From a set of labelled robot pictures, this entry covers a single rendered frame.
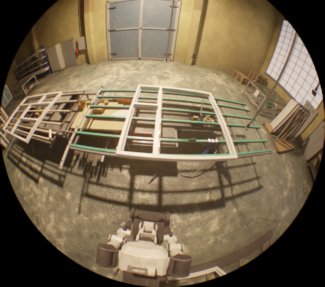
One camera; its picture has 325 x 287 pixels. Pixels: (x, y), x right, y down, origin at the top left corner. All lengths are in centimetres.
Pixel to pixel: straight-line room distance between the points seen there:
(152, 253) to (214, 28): 804
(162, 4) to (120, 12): 227
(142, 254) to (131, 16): 763
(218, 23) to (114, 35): 607
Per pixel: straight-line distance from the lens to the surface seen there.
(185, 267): 80
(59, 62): 985
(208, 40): 758
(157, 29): 700
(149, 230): 135
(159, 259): 74
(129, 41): 727
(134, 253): 74
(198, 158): 130
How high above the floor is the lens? 203
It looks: 48 degrees down
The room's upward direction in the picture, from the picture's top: 8 degrees clockwise
